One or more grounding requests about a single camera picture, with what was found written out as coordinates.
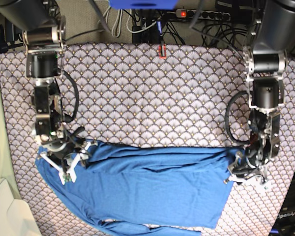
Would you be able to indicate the blue box top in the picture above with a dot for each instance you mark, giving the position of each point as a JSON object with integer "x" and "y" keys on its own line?
{"x": 143, "y": 4}

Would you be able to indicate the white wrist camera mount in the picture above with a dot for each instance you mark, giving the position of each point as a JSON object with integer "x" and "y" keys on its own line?
{"x": 68, "y": 174}
{"x": 261, "y": 187}

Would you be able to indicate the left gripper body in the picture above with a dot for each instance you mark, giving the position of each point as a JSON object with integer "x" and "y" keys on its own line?
{"x": 247, "y": 168}

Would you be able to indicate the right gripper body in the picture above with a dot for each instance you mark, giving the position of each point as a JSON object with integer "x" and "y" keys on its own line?
{"x": 61, "y": 154}

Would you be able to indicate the fan-patterned tablecloth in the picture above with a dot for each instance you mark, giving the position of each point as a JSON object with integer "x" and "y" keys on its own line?
{"x": 129, "y": 95}

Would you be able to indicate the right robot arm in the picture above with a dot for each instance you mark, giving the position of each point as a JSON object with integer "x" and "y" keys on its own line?
{"x": 44, "y": 37}

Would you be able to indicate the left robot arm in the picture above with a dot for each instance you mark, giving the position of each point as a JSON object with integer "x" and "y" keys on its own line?
{"x": 265, "y": 59}

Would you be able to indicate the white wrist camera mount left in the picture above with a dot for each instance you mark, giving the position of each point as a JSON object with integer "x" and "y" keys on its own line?
{"x": 261, "y": 187}

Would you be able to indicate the black power strip red switch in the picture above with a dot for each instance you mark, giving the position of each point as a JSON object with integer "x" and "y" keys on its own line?
{"x": 204, "y": 15}

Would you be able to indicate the red table clamp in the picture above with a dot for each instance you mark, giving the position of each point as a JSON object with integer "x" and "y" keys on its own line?
{"x": 162, "y": 51}

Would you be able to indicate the blue T-shirt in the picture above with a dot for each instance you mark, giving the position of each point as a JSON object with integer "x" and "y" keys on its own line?
{"x": 132, "y": 191}

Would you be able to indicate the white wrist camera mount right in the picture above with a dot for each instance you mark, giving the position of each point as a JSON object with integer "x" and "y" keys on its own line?
{"x": 68, "y": 174}

